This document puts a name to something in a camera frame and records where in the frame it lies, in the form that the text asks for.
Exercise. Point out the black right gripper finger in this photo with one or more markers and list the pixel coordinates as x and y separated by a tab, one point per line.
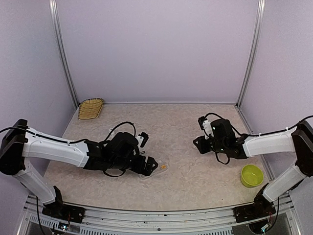
197	147
198	140

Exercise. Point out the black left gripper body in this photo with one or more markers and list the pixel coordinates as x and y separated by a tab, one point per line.
137	168

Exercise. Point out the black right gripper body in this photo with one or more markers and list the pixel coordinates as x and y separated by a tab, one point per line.
210	148

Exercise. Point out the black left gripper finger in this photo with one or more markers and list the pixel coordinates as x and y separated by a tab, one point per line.
151	163
149	171

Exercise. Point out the clear plastic pill organizer box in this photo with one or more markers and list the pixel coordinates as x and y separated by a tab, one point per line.
161	161

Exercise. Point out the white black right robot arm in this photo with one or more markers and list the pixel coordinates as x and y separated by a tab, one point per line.
219	137

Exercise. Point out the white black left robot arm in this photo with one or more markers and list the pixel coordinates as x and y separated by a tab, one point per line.
117	151

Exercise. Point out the green plastic bowl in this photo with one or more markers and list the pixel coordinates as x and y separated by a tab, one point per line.
251	176

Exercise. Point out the woven bamboo tray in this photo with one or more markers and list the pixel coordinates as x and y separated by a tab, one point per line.
90	108

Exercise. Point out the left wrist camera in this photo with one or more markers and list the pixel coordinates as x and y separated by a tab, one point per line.
142	139

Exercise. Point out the aluminium front frame rail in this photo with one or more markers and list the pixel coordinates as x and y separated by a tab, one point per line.
104	221

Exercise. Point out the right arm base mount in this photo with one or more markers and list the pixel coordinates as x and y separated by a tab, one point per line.
260	207

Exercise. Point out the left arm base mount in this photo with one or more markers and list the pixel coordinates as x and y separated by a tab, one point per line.
58	209

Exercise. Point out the aluminium right corner post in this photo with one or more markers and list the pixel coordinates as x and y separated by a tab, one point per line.
252	53

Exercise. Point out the aluminium corner post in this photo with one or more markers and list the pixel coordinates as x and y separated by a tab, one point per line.
62	52
252	53

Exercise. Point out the aluminium left corner post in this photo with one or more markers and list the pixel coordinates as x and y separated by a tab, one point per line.
62	52

